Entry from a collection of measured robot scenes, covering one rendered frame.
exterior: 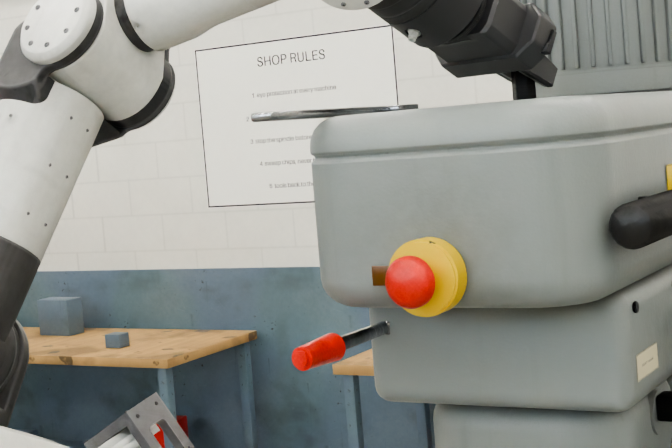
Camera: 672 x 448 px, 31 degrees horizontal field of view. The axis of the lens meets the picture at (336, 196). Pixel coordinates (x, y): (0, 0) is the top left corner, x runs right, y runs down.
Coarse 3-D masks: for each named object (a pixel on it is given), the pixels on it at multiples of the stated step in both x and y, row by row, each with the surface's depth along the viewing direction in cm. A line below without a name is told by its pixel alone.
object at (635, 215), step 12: (624, 204) 90; (636, 204) 89; (648, 204) 91; (660, 204) 92; (612, 216) 90; (624, 216) 90; (636, 216) 89; (648, 216) 89; (660, 216) 90; (612, 228) 90; (624, 228) 90; (636, 228) 89; (648, 228) 89; (660, 228) 90; (624, 240) 90; (636, 240) 89; (648, 240) 89
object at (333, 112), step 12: (336, 108) 105; (348, 108) 106; (360, 108) 108; (372, 108) 110; (384, 108) 112; (396, 108) 112; (408, 108) 114; (252, 120) 96; (264, 120) 96; (276, 120) 98
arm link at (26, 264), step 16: (0, 240) 100; (0, 256) 99; (16, 256) 100; (32, 256) 102; (0, 272) 99; (16, 272) 100; (32, 272) 103; (0, 288) 99; (16, 288) 101; (0, 304) 99; (16, 304) 101; (0, 320) 100; (0, 336) 100; (0, 352) 101; (16, 352) 103; (0, 368) 101; (0, 384) 102
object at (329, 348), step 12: (384, 324) 108; (324, 336) 100; (336, 336) 100; (348, 336) 102; (360, 336) 104; (372, 336) 105; (300, 348) 96; (312, 348) 97; (324, 348) 98; (336, 348) 99; (348, 348) 102; (300, 360) 96; (312, 360) 96; (324, 360) 98; (336, 360) 100
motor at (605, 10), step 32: (544, 0) 127; (576, 0) 126; (608, 0) 125; (640, 0) 124; (576, 32) 125; (608, 32) 124; (640, 32) 124; (576, 64) 126; (608, 64) 125; (640, 64) 125; (544, 96) 129
